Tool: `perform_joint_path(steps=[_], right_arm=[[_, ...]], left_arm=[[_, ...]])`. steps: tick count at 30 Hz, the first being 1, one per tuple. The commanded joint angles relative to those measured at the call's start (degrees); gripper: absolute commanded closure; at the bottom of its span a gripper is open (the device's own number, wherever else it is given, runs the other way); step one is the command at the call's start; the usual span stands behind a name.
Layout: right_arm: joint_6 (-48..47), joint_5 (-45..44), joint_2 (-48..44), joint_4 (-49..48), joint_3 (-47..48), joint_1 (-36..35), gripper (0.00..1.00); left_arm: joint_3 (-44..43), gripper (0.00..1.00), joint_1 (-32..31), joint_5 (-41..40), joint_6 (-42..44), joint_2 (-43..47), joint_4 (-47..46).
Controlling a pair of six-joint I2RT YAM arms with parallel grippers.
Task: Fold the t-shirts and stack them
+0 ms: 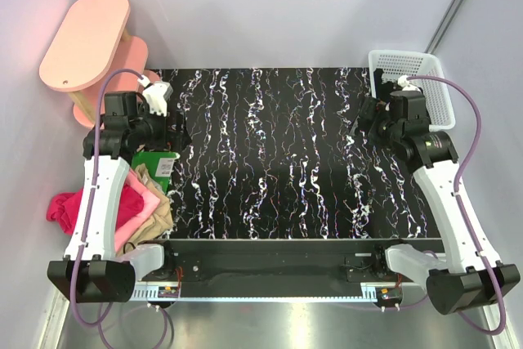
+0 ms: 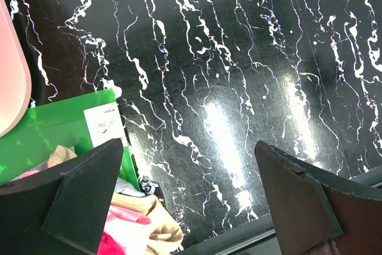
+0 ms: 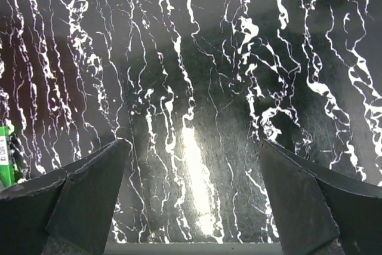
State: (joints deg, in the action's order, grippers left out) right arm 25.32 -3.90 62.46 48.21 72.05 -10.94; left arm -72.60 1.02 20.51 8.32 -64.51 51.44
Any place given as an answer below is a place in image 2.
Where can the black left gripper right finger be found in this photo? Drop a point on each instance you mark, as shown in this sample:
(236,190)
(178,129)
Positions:
(318,212)

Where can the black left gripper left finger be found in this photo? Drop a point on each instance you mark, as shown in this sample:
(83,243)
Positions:
(100,166)

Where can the magenta red t shirt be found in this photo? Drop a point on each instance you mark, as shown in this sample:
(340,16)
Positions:
(108,246)

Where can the light pink t shirt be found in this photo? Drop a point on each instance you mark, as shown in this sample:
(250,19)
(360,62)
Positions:
(65,217)

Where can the green plastic folder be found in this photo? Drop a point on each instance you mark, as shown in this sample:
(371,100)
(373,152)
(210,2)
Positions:
(82,123)

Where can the beige t shirt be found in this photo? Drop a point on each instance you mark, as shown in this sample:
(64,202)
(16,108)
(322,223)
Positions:
(161,222)

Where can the pink three-tier shelf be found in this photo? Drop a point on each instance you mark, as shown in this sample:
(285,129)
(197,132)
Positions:
(16,82)

